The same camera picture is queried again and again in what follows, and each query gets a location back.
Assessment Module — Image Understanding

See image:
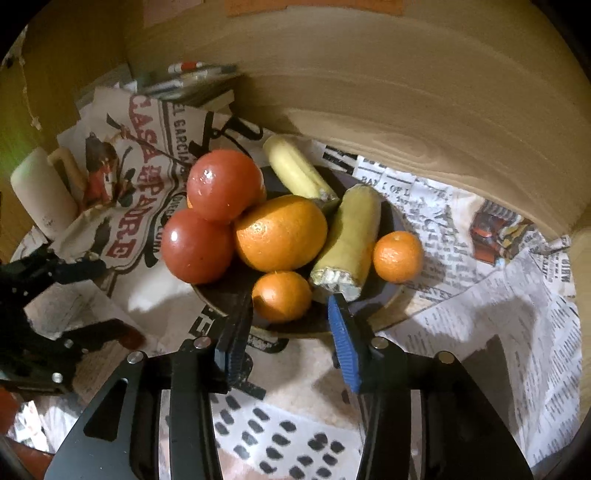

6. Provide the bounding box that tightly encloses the cream tumbler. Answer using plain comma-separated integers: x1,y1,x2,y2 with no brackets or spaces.
10,148,79,236

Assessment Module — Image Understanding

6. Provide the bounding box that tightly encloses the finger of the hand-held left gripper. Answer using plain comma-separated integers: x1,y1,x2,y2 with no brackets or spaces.
51,318,145,354
14,257,108,285

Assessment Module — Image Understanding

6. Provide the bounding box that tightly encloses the red lettered printed paper bag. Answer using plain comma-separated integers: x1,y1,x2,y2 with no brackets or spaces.
51,88,265,297

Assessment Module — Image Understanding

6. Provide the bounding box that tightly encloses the dark round plate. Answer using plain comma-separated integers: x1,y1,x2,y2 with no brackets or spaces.
191,164,410,339

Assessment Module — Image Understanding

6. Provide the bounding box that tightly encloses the red white marker pen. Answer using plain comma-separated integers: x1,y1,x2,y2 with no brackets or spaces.
167,60,242,75

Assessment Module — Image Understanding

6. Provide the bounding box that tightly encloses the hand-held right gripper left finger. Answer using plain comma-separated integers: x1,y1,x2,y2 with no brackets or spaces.
44,293,267,480

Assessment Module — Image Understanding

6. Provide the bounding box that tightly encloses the yellow corn cob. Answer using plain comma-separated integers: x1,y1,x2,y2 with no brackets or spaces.
263,134,341,209
308,184,383,304

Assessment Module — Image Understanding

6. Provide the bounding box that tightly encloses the pink sticky note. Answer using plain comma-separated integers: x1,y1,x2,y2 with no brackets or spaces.
143,0,204,29

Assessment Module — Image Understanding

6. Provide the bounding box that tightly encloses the small tangerine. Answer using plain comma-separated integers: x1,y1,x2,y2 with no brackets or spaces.
372,231,424,284
252,271,314,324

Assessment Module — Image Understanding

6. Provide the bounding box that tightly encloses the stack of books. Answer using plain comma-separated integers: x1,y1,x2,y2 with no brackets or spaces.
137,60,242,110

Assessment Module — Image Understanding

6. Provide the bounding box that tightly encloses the beaded hanging cord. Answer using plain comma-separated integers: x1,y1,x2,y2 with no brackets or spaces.
13,45,43,131

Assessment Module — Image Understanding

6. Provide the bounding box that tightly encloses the wooden desk hutch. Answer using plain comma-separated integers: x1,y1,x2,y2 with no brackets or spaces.
0,0,591,241

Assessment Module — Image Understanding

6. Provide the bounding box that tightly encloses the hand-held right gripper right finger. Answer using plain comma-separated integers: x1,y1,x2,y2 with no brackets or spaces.
327,293,534,480

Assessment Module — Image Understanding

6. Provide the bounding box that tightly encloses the white black dotted cloth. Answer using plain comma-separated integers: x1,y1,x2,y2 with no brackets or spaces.
207,387,371,480

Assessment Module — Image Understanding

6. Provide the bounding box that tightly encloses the red tomato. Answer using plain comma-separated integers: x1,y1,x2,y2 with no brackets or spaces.
160,209,236,285
186,148,268,225

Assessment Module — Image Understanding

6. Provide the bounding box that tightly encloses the newspaper print table cover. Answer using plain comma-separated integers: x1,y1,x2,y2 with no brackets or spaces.
9,83,583,480

